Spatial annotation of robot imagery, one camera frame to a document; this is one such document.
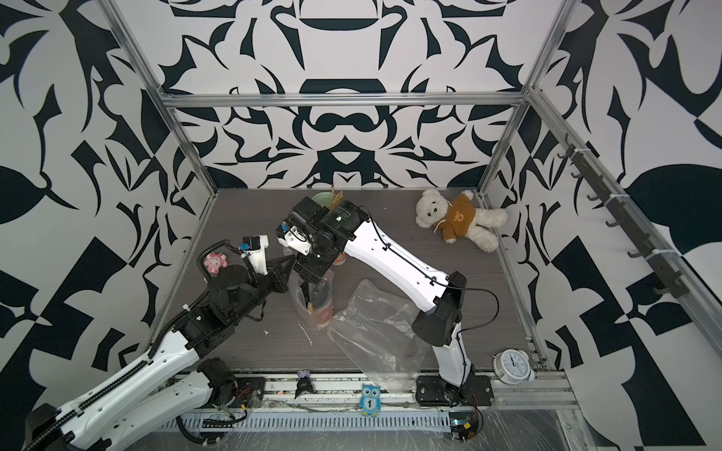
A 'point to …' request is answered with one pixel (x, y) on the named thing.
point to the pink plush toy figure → (214, 261)
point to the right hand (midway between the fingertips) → (309, 261)
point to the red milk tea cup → (321, 300)
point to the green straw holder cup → (323, 198)
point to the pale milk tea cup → (339, 259)
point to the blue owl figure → (370, 400)
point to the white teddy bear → (458, 216)
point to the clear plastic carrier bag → (299, 298)
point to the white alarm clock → (511, 366)
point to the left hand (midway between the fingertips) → (291, 252)
